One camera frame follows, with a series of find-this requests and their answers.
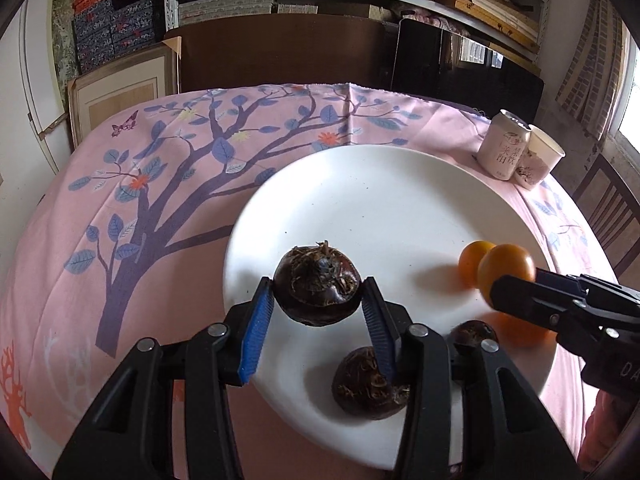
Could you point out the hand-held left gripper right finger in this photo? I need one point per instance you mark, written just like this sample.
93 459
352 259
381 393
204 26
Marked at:
377 335

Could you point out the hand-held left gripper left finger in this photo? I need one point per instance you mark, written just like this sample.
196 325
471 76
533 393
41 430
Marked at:
257 335

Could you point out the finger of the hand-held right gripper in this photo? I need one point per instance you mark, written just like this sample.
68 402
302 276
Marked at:
562 281
525 300

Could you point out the dark brown water chestnut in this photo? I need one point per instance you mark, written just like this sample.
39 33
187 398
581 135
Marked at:
315 285
470 335
360 385

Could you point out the white round plate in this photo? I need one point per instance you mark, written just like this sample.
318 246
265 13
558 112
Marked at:
360 200

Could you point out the person's right hand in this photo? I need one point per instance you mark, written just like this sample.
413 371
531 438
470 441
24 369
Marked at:
605 427

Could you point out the dark wooden chair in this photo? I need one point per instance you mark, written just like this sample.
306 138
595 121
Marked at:
586 180

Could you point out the white paper cup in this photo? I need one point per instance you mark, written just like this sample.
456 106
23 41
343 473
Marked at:
542 157

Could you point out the white drink can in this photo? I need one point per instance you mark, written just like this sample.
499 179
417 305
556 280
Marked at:
502 145

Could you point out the bright window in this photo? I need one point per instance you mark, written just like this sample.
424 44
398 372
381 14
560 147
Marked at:
631 95

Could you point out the pink tree and deer tablecloth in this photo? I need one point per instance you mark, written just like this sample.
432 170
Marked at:
75 240

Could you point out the brick patterned curtain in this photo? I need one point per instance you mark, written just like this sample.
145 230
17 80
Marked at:
590 60

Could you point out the black glossy panel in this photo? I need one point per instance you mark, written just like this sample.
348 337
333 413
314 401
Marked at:
450 75

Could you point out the stack of yellow wooden boxes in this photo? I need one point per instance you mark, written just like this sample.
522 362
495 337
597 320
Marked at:
500 10

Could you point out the brown wooden board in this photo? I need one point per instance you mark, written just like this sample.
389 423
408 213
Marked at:
280 55

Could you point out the pink folded cloth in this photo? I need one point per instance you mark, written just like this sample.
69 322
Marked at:
430 20

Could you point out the row of pale patterned boxes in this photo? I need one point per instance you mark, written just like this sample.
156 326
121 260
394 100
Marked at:
225 9

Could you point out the stack of blue patterned boxes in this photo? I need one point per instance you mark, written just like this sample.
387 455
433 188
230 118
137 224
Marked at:
115 30

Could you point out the green marbled board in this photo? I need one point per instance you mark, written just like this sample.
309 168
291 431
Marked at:
64 25

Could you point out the light wooden picture frame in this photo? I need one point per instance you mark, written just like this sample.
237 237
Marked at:
120 95

